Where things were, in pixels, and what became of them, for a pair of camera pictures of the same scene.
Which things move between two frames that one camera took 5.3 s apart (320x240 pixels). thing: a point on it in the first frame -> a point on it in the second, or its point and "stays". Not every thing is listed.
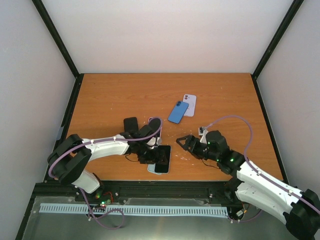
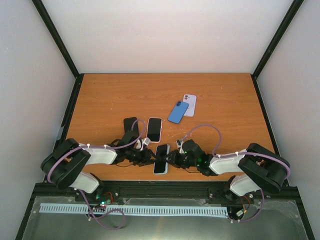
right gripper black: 190,138 -> 174,158
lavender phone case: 191,100 stays
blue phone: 178,112 stays
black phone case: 130,123 stays
